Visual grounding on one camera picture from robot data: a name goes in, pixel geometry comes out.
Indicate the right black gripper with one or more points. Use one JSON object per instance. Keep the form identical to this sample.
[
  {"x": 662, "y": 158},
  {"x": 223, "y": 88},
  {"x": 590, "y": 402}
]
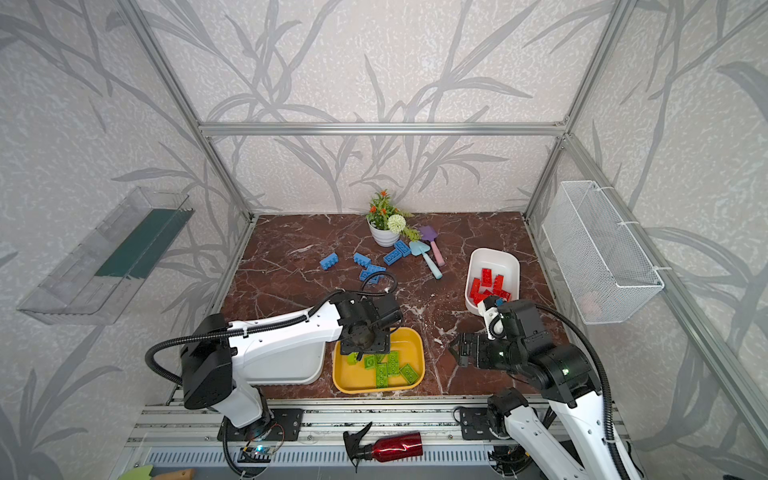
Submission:
[{"x": 472, "y": 350}]

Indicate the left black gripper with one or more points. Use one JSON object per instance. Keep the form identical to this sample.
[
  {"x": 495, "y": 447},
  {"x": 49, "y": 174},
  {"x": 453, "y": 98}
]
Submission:
[{"x": 365, "y": 343}]

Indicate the green lego row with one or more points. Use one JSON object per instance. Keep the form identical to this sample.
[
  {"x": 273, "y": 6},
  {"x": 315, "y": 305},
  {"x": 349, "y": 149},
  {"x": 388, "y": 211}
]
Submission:
[{"x": 364, "y": 361}]

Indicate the green lego pair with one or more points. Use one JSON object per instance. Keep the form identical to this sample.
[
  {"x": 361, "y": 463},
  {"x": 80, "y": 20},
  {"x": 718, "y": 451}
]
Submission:
[{"x": 389, "y": 366}]

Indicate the blue lego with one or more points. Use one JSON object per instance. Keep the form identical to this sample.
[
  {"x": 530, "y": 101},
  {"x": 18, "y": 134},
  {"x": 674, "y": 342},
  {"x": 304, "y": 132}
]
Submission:
[
  {"x": 392, "y": 257},
  {"x": 329, "y": 261},
  {"x": 370, "y": 275},
  {"x": 403, "y": 248},
  {"x": 361, "y": 260}
]

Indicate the red lego cluster brick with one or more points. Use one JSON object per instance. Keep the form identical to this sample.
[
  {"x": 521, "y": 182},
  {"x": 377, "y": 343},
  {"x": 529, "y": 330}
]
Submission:
[{"x": 475, "y": 288}]

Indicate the white tray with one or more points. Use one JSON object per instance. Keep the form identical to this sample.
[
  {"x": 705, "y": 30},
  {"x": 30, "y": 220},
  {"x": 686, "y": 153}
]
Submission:
[
  {"x": 296, "y": 366},
  {"x": 501, "y": 263}
]

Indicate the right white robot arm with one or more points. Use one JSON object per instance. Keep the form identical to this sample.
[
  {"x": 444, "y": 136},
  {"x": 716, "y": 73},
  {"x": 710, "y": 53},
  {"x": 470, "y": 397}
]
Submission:
[{"x": 575, "y": 438}]

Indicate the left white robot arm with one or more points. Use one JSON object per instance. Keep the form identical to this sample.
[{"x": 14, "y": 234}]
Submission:
[{"x": 217, "y": 364}]

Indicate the yellow tray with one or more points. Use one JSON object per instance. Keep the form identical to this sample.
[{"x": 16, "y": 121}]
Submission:
[{"x": 354, "y": 380}]

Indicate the teal toy shovel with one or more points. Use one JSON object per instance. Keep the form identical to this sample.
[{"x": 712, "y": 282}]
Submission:
[{"x": 420, "y": 249}]

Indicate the potted flower plant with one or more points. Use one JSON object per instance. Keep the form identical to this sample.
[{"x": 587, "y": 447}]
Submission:
[{"x": 388, "y": 223}]

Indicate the purple pink toy shovel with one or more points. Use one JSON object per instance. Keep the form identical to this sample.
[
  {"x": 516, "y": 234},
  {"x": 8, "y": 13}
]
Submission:
[{"x": 429, "y": 234}]

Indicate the red spray bottle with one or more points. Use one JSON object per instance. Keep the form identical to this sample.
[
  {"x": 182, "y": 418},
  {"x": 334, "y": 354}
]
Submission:
[{"x": 384, "y": 450}]

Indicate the green circuit board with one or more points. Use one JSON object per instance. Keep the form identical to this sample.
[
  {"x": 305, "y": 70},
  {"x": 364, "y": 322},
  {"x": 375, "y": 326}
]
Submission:
[{"x": 258, "y": 454}]

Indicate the white wire basket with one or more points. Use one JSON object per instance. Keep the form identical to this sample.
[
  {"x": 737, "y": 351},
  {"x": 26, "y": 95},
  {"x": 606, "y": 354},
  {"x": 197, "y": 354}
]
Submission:
[{"x": 608, "y": 274}]

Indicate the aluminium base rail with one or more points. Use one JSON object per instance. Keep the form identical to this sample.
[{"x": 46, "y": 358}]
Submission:
[{"x": 322, "y": 423}]

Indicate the clear wall shelf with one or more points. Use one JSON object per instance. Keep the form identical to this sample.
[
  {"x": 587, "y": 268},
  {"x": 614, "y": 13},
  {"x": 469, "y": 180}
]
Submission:
[{"x": 95, "y": 283}]

